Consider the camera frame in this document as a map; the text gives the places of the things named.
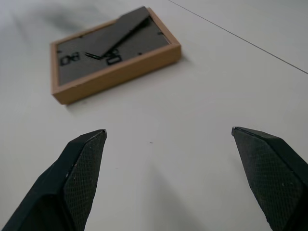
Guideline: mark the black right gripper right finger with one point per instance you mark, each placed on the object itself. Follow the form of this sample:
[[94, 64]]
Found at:
[[272, 173]]

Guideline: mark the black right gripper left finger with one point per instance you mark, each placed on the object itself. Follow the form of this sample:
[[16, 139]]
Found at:
[[60, 183]]

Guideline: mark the wooden framed grey tray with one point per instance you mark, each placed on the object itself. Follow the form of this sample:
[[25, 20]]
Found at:
[[113, 57]]

